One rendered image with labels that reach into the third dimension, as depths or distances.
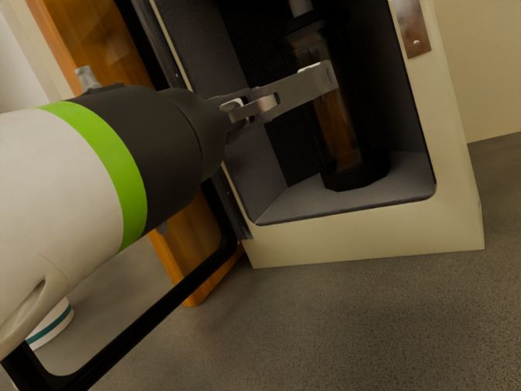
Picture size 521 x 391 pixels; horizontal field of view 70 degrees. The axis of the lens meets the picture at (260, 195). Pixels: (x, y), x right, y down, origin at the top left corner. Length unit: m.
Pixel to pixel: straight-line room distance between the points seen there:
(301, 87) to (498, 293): 0.26
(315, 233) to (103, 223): 0.36
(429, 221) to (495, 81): 0.44
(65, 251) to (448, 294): 0.35
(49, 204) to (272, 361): 0.30
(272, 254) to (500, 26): 0.58
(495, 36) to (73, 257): 0.79
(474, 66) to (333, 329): 0.60
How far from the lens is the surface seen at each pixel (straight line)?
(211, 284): 0.59
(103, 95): 0.24
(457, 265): 0.46
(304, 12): 0.54
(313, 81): 0.32
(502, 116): 0.87
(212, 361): 0.46
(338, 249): 0.51
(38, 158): 0.18
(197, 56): 0.55
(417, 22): 0.41
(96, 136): 0.20
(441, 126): 0.43
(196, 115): 0.26
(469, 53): 0.85
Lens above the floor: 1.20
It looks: 15 degrees down
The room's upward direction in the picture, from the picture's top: 23 degrees counter-clockwise
